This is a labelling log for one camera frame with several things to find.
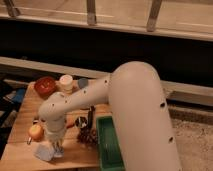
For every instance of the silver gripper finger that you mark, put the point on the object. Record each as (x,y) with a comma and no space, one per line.
(60,149)
(54,144)

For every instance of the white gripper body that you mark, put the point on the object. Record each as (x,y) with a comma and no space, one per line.
(54,136)

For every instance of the light blue towel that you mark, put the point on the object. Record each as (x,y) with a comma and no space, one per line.
(46,152)

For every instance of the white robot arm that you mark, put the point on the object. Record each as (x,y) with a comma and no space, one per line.
(139,112)

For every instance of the yellow apple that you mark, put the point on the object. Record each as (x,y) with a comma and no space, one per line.
(36,132)

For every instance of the orange carrot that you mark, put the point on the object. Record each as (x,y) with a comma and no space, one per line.
(70,123)

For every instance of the small knife under apple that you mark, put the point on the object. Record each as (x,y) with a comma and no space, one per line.
(35,120)

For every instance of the round black white object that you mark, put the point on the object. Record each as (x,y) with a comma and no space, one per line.
(81,122)

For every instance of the bunch of dark grapes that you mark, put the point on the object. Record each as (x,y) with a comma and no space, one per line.
(88,137)

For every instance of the green plastic tray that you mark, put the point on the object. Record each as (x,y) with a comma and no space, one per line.
(109,152)

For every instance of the red bowl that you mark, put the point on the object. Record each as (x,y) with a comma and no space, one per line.
(45,86)

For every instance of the white cup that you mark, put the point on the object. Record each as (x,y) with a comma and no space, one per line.
(65,82)

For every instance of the black handled utensil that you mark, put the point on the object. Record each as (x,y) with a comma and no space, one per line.
(90,116)

